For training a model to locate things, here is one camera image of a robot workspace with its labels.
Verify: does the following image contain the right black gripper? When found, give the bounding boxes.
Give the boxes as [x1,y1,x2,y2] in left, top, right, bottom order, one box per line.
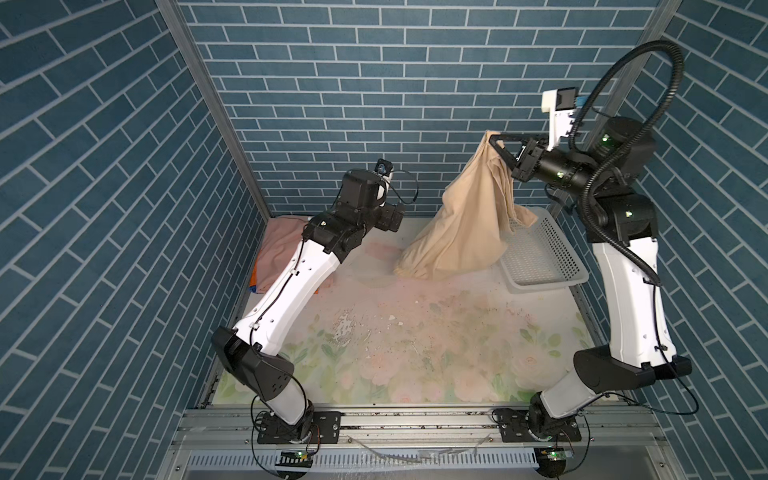
[487,136,596,204]

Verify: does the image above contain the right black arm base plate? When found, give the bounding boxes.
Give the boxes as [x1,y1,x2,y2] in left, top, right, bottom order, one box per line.
[491,408,582,443]

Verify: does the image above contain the rainbow striped shorts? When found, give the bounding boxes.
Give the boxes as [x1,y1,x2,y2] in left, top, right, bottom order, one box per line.
[248,264,258,293]

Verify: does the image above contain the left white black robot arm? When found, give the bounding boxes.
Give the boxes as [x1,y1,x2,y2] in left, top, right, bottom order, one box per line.
[212,159,405,438]

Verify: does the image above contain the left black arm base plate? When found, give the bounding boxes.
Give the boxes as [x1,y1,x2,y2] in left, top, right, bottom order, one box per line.
[255,411,342,445]

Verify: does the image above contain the left green circuit board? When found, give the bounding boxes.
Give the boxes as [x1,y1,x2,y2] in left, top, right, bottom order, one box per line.
[275,451,314,471]

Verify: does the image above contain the white plastic laundry basket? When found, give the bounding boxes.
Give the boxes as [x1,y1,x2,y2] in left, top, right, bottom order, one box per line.
[498,207,589,294]

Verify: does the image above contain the right green circuit board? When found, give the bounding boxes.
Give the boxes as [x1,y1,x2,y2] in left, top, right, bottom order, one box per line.
[534,448,568,471]

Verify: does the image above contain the pink shorts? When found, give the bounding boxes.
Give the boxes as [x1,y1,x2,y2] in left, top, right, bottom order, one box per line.
[254,215,309,294]

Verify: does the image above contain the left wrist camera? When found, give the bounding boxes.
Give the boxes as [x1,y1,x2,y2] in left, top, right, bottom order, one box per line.
[374,158,394,190]

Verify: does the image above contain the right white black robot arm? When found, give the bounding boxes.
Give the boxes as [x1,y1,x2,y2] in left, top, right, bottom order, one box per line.
[488,117,693,440]

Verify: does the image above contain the beige shorts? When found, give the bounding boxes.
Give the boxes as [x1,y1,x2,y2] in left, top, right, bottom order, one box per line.
[394,131,538,281]

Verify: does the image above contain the green circuit board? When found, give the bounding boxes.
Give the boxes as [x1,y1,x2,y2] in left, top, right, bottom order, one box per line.
[534,448,568,471]
[275,451,314,471]

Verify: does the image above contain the aluminium mounting rail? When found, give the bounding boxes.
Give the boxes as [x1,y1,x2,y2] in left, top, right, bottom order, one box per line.
[159,404,684,479]

